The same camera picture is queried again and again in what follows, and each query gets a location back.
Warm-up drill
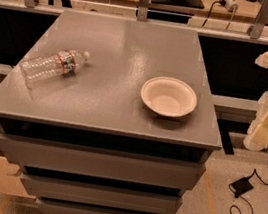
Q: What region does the right metal bracket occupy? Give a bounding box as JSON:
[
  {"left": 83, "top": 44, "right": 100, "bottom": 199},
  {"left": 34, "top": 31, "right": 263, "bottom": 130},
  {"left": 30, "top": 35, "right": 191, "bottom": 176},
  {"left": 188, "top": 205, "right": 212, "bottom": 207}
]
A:
[{"left": 247, "top": 0, "right": 268, "bottom": 39}]

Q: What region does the white plug with cable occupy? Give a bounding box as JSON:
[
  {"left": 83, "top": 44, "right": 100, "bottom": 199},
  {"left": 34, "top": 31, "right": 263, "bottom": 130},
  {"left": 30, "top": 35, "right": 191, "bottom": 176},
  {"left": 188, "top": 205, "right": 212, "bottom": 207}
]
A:
[{"left": 201, "top": 0, "right": 241, "bottom": 33}]

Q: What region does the grey drawer cabinet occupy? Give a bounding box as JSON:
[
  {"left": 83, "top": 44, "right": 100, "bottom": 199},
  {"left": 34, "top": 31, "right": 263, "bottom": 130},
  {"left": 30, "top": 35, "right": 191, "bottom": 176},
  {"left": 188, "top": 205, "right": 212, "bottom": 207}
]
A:
[{"left": 0, "top": 11, "right": 221, "bottom": 214}]

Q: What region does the white paper bowl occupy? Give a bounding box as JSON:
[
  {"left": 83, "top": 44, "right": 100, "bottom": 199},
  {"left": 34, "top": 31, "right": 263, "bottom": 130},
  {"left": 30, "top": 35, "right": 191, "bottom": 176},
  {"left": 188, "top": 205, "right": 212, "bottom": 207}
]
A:
[{"left": 140, "top": 76, "right": 198, "bottom": 118}]

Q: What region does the middle metal bracket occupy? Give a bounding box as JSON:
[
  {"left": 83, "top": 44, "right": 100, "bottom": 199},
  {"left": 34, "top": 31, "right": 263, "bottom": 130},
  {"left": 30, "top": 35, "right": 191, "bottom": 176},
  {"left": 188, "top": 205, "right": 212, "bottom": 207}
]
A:
[{"left": 137, "top": 0, "right": 149, "bottom": 22}]

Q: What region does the clear plastic water bottle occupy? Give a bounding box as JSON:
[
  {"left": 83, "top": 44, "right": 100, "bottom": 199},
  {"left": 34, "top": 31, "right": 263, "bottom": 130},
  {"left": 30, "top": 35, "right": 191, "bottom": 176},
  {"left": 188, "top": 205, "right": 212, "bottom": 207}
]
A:
[{"left": 19, "top": 49, "right": 91, "bottom": 89}]

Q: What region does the black power adapter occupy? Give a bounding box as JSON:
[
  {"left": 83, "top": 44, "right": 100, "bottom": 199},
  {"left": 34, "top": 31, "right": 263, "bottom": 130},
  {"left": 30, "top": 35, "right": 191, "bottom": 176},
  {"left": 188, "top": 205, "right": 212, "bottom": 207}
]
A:
[{"left": 230, "top": 177, "right": 254, "bottom": 198}]

